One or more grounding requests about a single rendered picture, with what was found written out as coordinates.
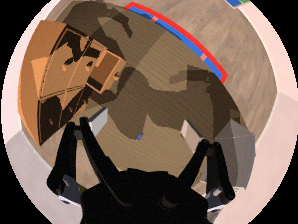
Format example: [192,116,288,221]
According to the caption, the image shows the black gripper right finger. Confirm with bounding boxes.
[161,119,235,212]

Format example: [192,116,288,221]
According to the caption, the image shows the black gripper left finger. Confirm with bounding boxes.
[46,107,139,207]

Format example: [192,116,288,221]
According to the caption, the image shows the brown wooden chest of drawers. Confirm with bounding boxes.
[17,20,114,146]

